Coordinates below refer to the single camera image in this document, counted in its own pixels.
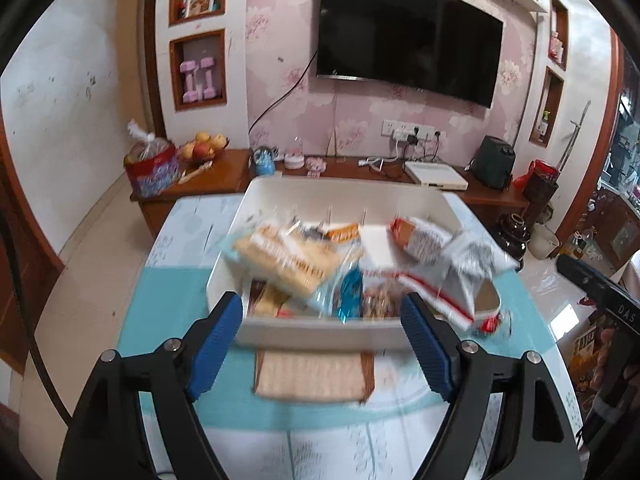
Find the yellow rice cracker block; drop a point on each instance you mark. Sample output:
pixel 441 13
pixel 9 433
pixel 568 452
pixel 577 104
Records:
pixel 296 263

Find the white set-top box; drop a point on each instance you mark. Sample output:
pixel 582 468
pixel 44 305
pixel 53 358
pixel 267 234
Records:
pixel 435 175

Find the blue snack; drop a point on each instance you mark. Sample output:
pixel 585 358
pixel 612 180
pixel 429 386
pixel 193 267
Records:
pixel 350 295

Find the wooden tv cabinet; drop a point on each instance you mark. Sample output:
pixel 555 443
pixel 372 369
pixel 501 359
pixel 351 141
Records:
pixel 231 173

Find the white bucket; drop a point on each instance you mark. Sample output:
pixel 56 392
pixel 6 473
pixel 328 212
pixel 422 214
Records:
pixel 542 242

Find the pink dumbbell left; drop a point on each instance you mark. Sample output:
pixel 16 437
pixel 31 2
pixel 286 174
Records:
pixel 188 70

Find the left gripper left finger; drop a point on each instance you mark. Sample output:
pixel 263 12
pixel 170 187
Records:
pixel 182 369

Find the pink dumbbell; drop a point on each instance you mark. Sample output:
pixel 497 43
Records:
pixel 188 70
pixel 207 65

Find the teal white tablecloth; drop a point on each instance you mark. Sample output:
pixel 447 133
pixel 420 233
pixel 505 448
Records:
pixel 256 438

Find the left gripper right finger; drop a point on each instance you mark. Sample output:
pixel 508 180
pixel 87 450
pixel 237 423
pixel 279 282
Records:
pixel 451 366

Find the fruit bowl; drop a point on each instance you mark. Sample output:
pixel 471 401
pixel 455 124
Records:
pixel 204 147

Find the white wall power strip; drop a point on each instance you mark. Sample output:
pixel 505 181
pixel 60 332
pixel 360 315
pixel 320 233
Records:
pixel 402 130

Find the red gift bag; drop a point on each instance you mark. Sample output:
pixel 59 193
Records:
pixel 151 164

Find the red candy packet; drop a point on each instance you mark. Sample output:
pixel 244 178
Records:
pixel 501 324

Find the black air fryer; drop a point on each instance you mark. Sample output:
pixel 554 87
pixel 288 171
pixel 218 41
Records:
pixel 493 163

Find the white plastic storage bin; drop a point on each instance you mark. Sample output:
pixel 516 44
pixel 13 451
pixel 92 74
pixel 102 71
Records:
pixel 341 201

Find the orange white snack packet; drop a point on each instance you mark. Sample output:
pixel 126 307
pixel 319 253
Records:
pixel 422 240

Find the brown wafer packet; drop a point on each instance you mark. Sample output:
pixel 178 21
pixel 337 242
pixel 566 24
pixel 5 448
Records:
pixel 320 378

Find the dark red paper bag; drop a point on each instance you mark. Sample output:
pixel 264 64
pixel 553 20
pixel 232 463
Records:
pixel 537 186

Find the clear bread packet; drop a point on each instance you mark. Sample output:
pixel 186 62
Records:
pixel 381 300

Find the red white cookie packet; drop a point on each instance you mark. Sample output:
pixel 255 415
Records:
pixel 378 250

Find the black wall television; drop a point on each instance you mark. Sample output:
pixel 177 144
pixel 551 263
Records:
pixel 445 46

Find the pink dumbbell right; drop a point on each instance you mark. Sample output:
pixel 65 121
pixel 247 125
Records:
pixel 207 65

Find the silver white snack bag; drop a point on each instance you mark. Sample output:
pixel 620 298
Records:
pixel 459 284

